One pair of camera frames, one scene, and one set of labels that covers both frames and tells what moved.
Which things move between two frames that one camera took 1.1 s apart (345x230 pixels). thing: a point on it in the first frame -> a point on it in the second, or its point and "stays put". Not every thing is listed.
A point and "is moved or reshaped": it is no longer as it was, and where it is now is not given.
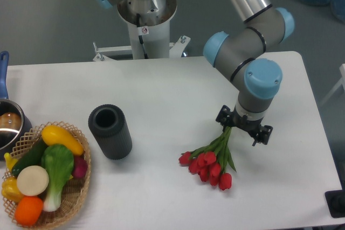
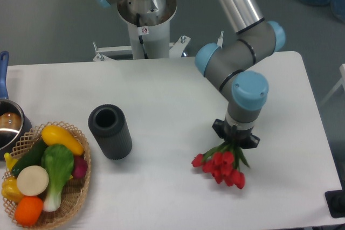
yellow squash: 54,134 stays put
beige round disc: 33,180 stays put
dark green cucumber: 33,158 stays put
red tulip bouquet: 212,162 is moved or reshaped
